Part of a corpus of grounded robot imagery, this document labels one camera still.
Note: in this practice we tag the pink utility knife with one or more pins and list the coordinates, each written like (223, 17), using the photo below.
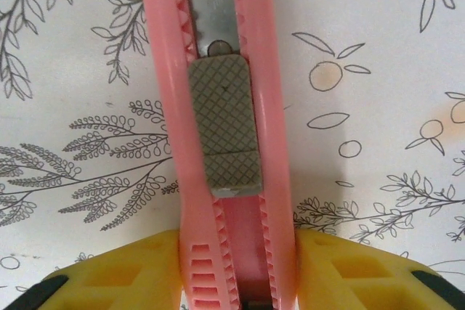
(225, 106)

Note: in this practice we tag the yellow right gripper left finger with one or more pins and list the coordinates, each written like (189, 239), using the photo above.
(109, 277)

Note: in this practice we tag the floral table cover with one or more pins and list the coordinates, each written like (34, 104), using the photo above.
(72, 70)

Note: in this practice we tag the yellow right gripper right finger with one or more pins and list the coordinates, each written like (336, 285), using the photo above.
(363, 277)

